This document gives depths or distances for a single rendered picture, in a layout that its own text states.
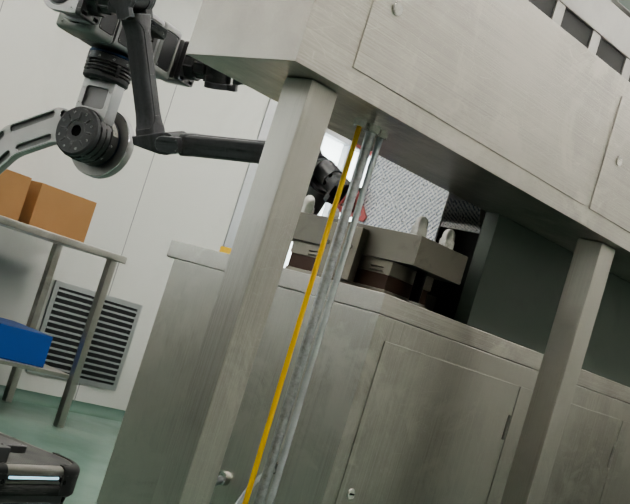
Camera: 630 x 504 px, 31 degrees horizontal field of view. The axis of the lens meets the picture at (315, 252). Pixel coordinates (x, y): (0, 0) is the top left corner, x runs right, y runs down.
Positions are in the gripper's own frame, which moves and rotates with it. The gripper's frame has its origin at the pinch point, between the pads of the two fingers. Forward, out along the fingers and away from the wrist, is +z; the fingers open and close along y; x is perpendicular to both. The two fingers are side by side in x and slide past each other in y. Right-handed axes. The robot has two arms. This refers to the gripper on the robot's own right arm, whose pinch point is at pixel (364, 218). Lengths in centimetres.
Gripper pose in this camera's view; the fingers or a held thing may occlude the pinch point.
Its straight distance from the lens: 257.6
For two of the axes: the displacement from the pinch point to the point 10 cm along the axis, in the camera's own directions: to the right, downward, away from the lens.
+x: 6.0, -7.5, -2.8
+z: 4.6, 6.1, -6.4
